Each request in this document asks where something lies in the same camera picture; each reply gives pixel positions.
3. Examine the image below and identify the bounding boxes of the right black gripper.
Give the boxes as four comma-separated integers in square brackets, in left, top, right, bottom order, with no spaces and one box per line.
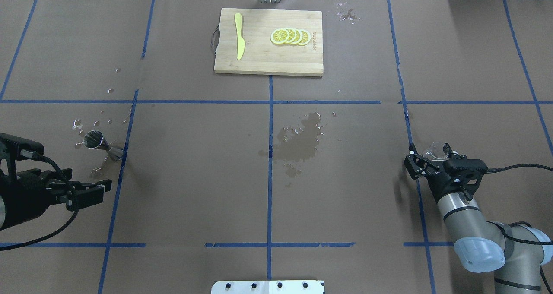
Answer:
[404,144,488,201]

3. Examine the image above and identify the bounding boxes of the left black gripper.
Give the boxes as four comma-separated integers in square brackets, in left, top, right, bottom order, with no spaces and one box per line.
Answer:
[0,168,112,230]

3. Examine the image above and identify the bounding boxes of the clear glass cup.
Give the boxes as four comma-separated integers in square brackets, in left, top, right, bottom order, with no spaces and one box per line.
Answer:
[423,141,450,161]

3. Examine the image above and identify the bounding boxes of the steel jigger measuring cup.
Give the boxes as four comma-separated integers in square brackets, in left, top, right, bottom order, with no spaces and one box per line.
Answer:
[83,130,125,161]

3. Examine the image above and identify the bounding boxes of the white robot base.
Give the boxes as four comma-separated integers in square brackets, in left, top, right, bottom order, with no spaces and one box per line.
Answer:
[211,280,326,294]

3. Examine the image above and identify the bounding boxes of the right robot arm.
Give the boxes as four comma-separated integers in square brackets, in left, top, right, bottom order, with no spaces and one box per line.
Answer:
[404,144,552,294]

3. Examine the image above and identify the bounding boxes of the lemon slice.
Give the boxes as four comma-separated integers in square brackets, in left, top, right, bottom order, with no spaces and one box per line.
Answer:
[269,27,313,47]

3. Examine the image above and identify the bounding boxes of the wooden cutting board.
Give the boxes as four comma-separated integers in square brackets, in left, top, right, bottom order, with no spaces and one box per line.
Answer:
[214,7,324,77]

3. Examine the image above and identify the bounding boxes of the yellow plastic knife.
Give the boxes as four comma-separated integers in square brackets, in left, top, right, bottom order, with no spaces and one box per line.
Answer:
[234,13,246,60]

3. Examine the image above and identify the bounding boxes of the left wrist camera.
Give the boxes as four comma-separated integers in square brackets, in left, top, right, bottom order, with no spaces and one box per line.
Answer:
[0,133,45,161]

